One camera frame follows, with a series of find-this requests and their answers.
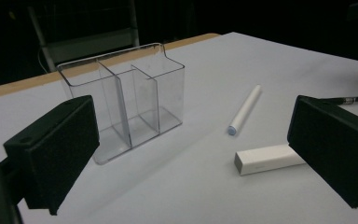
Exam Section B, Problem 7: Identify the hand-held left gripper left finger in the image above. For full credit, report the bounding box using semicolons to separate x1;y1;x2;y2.
3;94;101;217

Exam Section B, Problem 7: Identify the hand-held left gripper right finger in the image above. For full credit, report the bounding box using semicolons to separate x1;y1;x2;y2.
286;94;358;209

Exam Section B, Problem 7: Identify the black pen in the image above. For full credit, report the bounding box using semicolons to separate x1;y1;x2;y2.
320;95;358;106

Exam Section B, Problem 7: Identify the white pen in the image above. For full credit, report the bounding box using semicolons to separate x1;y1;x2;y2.
227;84;263;137

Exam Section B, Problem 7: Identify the clear plastic pen holder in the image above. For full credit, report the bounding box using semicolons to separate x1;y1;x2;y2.
56;42;186;165

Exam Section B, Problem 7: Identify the white tube on table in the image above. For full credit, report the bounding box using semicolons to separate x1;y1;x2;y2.
234;143;307;177

